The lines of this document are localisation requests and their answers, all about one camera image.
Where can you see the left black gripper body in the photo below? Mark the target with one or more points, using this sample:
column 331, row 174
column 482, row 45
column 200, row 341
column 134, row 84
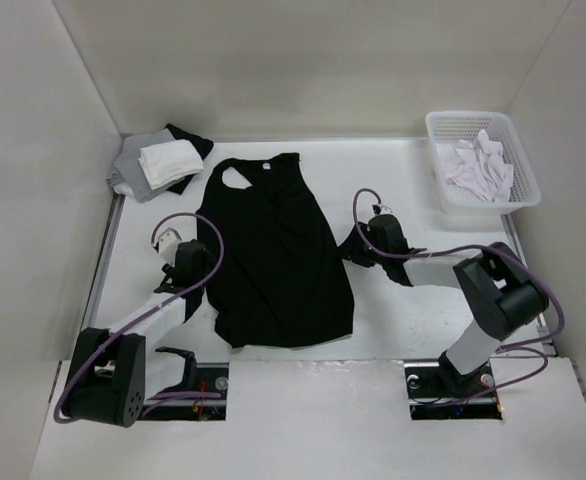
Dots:
column 208, row 267

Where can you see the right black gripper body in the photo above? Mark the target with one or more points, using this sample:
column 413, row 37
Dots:
column 366, row 230

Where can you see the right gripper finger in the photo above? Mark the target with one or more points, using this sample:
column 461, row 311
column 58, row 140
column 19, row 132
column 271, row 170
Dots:
column 415, row 251
column 353, row 249

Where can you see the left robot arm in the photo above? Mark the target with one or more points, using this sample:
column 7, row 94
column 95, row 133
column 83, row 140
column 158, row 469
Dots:
column 115, row 371

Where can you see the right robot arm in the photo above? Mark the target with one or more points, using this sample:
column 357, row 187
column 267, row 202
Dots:
column 502, row 295

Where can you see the folded white tank top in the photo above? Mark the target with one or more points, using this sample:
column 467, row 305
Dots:
column 168, row 162

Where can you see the white tank top in basket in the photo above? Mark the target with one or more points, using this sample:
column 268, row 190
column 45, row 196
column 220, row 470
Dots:
column 478, row 166

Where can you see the folded grey tank top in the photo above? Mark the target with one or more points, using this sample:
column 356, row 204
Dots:
column 127, row 170

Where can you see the white plastic basket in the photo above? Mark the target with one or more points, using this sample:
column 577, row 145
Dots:
column 445, row 128

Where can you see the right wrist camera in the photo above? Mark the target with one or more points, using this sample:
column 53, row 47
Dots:
column 380, row 209

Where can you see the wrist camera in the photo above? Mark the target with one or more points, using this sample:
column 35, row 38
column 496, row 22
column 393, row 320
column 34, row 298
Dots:
column 380, row 209
column 167, row 243

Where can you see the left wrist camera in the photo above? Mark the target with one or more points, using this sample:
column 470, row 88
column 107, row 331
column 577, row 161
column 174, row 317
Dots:
column 167, row 243

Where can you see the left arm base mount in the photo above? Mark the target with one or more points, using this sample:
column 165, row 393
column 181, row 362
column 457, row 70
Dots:
column 203, row 397

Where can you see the left aluminium rail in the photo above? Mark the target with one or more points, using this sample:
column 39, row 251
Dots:
column 100, row 272

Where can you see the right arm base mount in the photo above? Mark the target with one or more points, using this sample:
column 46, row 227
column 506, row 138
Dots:
column 431, row 398

